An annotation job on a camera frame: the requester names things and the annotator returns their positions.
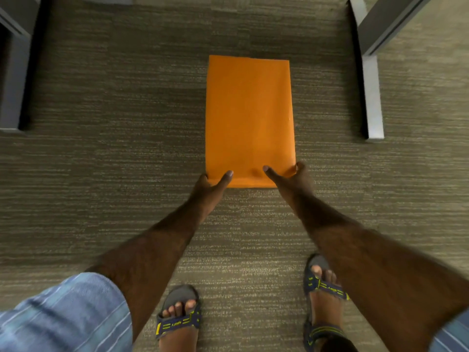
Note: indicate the person's right foot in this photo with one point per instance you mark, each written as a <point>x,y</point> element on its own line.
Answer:
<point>326,307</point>

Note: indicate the person's foot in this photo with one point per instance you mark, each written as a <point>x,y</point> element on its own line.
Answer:
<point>179,326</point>
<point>326,307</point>

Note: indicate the person's left forearm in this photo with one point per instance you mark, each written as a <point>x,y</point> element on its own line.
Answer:
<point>150,260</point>

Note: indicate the person's left hand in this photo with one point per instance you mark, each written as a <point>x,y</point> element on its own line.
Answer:
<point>207,196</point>

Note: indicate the person's right sandal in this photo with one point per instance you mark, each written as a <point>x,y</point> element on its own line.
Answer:
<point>322,289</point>

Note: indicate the blue striped shirt sleeve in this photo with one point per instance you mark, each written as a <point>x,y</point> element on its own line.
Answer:
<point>66,315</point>
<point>450,333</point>

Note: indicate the blue striped right shirt sleeve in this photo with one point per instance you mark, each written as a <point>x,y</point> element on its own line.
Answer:
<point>450,333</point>

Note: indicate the blue striped left shirt sleeve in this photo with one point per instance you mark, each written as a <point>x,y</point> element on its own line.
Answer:
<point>66,315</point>

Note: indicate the person's right hand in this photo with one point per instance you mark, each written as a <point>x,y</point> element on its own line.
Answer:
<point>293,186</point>

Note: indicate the grey metal desk leg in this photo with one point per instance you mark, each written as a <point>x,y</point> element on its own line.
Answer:
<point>373,65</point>
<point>16,62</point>

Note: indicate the person's right thumb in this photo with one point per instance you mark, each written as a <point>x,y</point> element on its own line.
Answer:
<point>273,172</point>

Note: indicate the orange paper envelope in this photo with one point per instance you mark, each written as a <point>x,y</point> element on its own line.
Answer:
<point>250,120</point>

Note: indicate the person's left thumb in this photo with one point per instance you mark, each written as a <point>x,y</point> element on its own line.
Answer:
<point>224,178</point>

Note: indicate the person's sandal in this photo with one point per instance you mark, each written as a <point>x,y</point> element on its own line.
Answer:
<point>179,315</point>
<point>322,289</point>

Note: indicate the person's left sandal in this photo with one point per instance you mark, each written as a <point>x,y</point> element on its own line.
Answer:
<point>179,315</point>

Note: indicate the person's right forearm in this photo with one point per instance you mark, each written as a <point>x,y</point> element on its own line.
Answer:
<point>370,267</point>

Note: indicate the person's left foot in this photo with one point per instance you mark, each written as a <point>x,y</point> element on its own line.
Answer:
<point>179,326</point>

